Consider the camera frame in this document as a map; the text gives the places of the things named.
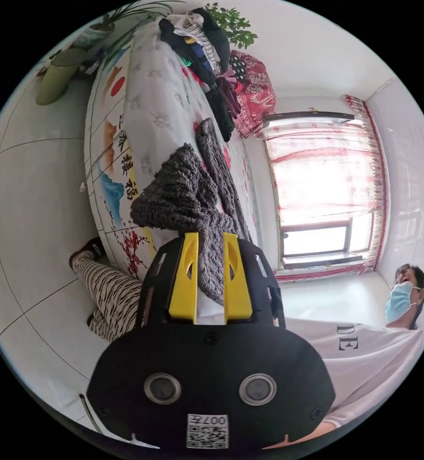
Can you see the red patterned rolled blanket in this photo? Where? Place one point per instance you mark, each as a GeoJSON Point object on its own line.
{"type": "Point", "coordinates": [257, 91]}

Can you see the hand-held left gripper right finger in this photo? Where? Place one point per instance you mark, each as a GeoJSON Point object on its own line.
{"type": "Point", "coordinates": [236, 284]}

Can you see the bed with white quilt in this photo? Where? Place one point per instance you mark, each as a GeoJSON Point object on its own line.
{"type": "Point", "coordinates": [154, 108]}

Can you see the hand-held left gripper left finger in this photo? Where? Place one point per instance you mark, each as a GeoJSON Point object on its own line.
{"type": "Point", "coordinates": [184, 284]}

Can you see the person's body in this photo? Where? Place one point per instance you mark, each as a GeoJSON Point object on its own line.
{"type": "Point", "coordinates": [370, 359]}

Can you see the pile of clothes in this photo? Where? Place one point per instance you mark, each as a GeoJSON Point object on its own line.
{"type": "Point", "coordinates": [204, 54]}

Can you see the green cylindrical bin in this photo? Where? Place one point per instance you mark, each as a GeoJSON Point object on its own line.
{"type": "Point", "coordinates": [59, 75]}

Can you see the green leafy plant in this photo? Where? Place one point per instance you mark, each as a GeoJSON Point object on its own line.
{"type": "Point", "coordinates": [233, 25]}

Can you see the red and white curtain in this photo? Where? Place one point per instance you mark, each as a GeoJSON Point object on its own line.
{"type": "Point", "coordinates": [341, 151]}

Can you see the potted plant with long leaves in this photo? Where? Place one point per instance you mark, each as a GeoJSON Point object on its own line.
{"type": "Point", "coordinates": [118, 21]}

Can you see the window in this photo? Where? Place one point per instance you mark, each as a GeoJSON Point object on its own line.
{"type": "Point", "coordinates": [320, 230]}

